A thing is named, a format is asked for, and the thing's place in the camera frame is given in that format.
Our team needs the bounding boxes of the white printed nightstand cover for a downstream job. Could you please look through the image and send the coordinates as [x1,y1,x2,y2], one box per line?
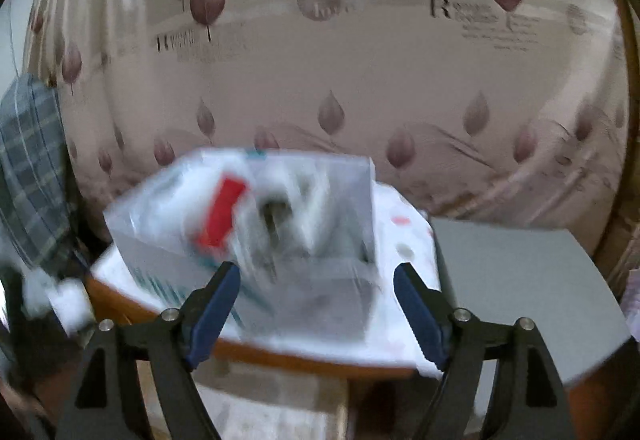
[92,180,443,378]

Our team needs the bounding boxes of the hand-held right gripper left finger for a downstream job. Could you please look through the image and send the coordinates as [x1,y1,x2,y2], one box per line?
[55,261,242,440]

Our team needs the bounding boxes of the wooden nightstand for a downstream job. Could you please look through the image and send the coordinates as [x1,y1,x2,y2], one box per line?
[85,270,418,440]

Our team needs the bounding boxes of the white shoe box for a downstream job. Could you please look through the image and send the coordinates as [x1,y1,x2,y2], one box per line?
[102,147,378,343]

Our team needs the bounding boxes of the grey cabinet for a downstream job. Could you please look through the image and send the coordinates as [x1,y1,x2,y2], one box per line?
[430,217,631,416]

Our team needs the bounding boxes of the grey plaid cloth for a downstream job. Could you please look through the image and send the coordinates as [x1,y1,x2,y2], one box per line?
[0,73,73,271]

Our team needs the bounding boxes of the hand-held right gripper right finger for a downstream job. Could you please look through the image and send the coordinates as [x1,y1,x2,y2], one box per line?
[393,261,571,440]

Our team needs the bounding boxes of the leaf print curtain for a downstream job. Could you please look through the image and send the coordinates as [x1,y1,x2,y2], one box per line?
[10,0,636,271]

